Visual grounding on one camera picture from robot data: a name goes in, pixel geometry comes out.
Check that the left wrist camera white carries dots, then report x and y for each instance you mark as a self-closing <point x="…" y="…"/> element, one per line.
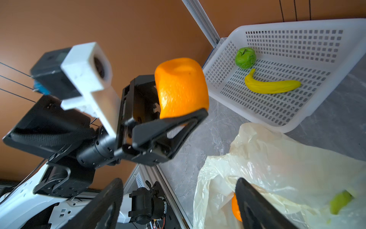
<point x="81" y="77"/>

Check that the yellowish translucent plastic bag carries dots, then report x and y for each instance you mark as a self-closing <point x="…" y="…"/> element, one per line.
<point x="298" y="180"/>

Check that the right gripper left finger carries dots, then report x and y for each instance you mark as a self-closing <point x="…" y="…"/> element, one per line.
<point x="102" y="212"/>

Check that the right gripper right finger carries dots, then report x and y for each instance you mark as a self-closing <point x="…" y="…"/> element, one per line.
<point x="256" y="212"/>

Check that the yellow banana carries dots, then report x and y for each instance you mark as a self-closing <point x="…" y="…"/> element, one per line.
<point x="269" y="87"/>

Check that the white perforated plastic basket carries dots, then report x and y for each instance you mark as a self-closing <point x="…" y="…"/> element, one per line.
<point x="318" y="54"/>

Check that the left aluminium corner post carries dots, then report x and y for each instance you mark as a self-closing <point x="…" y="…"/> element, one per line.
<point x="201" y="18"/>

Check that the orange fruit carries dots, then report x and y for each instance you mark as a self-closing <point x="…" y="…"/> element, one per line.
<point x="181" y="87"/>
<point x="235" y="208"/>

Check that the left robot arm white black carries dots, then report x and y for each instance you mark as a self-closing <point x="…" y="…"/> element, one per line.
<point x="73" y="151"/>

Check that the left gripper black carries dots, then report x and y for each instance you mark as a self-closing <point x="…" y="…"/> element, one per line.
<point x="144" y="138"/>

